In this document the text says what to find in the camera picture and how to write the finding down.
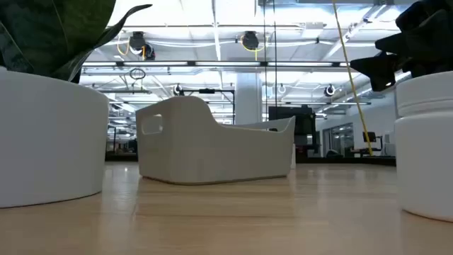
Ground thin black hanging cable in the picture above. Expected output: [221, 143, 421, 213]
[273, 0, 278, 107]
[262, 0, 267, 107]

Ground white building column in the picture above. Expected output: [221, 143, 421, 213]
[235, 72, 263, 125]

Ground black equipment cabinet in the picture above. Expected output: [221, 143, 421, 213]
[268, 105, 319, 164]

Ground glass office doors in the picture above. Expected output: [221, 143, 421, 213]
[321, 122, 355, 157]

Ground black cable loop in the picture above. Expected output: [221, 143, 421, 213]
[129, 67, 147, 81]

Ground long ceiling light strip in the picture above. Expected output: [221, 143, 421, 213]
[81, 60, 350, 68]

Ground green leafy plant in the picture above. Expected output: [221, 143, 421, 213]
[0, 0, 153, 84]

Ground black aluminium table frame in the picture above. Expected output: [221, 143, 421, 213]
[105, 151, 396, 167]

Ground white plastic basket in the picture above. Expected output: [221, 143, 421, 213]
[135, 95, 297, 186]

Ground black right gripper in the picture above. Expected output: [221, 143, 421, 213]
[350, 0, 453, 92]

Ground white round plant pot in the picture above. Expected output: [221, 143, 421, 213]
[0, 66, 110, 209]

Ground yellow hanging cable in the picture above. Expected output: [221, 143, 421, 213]
[331, 0, 374, 157]

